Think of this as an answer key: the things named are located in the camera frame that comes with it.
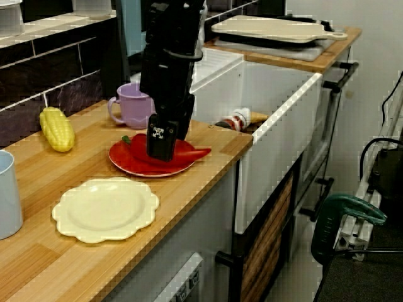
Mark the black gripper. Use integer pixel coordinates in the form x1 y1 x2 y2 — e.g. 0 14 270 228
146 91 196 163

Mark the red toy chili pepper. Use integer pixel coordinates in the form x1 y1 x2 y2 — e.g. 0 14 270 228
121 133 212 167

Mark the purple plastic mug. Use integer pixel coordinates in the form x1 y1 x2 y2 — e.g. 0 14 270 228
107 82 158 130

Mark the red round plate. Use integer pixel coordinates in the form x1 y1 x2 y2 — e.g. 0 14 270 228
108 138 202 178

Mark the red tomato can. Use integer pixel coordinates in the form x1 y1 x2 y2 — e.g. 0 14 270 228
215 106 253 131

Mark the black upright kitchen panel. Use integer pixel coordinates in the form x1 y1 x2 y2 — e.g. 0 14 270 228
100 0 133 106

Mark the white toy kitchen cabinet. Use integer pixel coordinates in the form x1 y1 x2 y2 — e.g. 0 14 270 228
103 163 356 302

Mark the toy ice cream cone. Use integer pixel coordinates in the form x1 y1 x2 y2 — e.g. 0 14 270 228
249 111 270 126

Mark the cream scalloped plate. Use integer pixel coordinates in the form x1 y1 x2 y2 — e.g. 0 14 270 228
51 176 161 243

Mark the white toy sink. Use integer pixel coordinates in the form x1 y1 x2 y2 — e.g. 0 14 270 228
130 47 324 235

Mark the yellow toy corn cob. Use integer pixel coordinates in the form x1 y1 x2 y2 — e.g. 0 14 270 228
39 106 76 153

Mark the wooden crate front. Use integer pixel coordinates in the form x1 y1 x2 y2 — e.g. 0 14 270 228
241 174 294 302

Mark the cream cutting board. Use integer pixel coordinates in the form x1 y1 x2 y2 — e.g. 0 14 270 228
211 14 349 44

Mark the grey toy dishwasher front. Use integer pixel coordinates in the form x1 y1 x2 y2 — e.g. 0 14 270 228
153 251 205 302

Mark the white tray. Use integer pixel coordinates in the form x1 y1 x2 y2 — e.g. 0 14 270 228
213 36 335 62

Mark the white pot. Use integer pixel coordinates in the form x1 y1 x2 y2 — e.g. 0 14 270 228
72 0 113 18

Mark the light blue plastic tumbler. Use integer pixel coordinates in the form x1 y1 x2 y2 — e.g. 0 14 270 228
0 150 24 240

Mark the white container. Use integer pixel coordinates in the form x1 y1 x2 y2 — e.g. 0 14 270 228
0 0 26 36

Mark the black device box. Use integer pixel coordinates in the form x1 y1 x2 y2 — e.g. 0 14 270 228
368 147 403 210

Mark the black cabinet handle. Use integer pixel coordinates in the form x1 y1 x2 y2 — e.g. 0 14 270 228
322 61 360 94
215 250 244 302
298 177 335 223

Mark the white aluminium frame rail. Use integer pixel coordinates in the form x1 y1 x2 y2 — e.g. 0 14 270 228
333 91 403 262

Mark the black cable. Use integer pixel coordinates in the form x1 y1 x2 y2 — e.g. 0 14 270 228
382 70 403 119
360 137 403 189

